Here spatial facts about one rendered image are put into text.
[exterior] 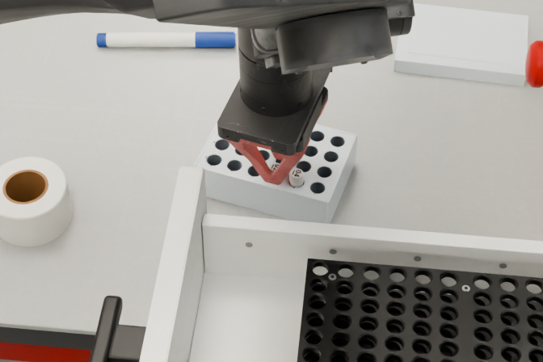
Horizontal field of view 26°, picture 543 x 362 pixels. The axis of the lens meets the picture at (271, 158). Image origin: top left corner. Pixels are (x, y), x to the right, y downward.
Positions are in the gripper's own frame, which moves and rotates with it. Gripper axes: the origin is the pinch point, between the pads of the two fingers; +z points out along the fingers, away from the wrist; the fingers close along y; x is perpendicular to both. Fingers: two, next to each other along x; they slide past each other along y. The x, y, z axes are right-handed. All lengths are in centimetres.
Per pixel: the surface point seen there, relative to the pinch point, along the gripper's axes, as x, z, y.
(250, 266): -2.5, -3.9, -13.2
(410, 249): -14.0, -7.5, -10.3
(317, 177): -3.3, 1.5, 1.0
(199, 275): 0.5, -4.8, -15.8
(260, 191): 1.0, 2.3, -1.5
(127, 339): 1.2, -10.4, -25.6
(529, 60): -18.1, -6.9, 12.3
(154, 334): -0.8, -12.1, -25.6
